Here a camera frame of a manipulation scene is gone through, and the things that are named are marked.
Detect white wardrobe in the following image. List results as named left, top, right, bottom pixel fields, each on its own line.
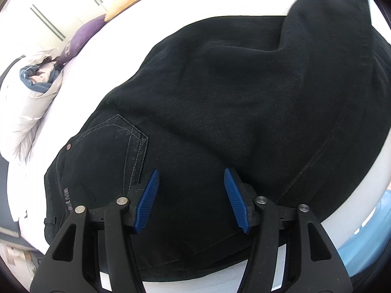
left=0, top=0, right=147, bottom=77

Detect white bed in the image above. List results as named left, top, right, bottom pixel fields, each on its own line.
left=7, top=0, right=388, bottom=293

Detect light blue cloth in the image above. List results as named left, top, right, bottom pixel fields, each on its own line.
left=336, top=186, right=391, bottom=278

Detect purple pillow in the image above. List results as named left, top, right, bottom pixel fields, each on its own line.
left=55, top=13, right=109, bottom=68

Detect black denim pants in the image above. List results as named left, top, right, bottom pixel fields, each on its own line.
left=43, top=0, right=388, bottom=282

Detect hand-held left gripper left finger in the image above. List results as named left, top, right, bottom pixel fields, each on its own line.
left=30, top=169, right=161, bottom=293

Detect white puffer jacket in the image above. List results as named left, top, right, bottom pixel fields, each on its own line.
left=0, top=47, right=68, bottom=163

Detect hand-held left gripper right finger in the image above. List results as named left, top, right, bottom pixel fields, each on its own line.
left=224, top=168, right=362, bottom=293

